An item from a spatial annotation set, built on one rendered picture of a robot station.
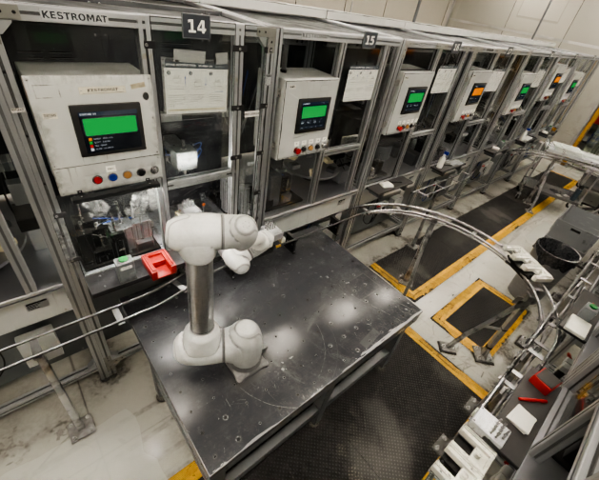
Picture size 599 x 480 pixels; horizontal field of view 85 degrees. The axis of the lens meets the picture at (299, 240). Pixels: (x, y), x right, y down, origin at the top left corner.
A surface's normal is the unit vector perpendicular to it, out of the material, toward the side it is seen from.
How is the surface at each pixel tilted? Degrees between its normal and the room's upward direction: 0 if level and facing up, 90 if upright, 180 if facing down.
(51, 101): 90
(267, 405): 0
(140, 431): 0
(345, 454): 0
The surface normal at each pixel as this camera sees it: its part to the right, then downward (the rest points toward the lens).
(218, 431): 0.15, -0.78
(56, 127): 0.63, 0.54
